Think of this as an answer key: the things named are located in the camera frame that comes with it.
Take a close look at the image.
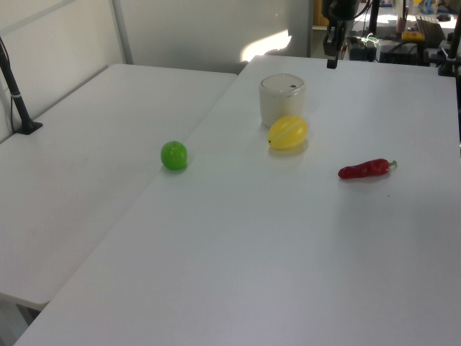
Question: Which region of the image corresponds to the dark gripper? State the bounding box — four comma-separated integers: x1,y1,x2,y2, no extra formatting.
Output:
323,20,342,69

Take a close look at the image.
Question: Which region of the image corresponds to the cream garbage bin with lid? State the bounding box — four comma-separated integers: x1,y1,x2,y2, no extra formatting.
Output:
259,73,308,128

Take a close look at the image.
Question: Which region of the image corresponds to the dark electronic device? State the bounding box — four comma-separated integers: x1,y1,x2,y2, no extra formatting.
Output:
345,35,376,61

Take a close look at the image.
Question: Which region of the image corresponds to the thin black pole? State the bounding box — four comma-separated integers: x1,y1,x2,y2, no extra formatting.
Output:
369,0,380,37

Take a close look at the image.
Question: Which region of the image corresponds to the black equipment box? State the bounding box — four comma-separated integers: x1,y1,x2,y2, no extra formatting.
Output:
380,41,431,66

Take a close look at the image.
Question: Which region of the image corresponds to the yellow striped melon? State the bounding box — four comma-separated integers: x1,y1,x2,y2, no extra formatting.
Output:
267,115,310,151

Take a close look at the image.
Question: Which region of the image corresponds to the brown slatted panel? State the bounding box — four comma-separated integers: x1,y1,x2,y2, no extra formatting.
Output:
414,14,444,48

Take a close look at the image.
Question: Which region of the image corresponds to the red chili pepper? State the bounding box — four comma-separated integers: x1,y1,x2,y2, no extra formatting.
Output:
337,158,398,181

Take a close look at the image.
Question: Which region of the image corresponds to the black clamp stand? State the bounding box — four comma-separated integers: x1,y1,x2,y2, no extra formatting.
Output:
437,21,461,77

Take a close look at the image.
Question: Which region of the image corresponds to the green apple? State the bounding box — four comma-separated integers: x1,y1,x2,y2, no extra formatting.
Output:
160,140,189,172

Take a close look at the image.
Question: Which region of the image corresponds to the green white cable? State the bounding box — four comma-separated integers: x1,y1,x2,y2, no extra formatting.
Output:
359,32,381,48

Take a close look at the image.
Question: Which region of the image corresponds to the grey metal frame post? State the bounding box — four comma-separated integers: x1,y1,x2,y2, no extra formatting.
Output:
109,0,135,66

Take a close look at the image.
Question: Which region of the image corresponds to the black camera stand pole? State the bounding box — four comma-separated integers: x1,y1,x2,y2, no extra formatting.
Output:
0,35,43,136

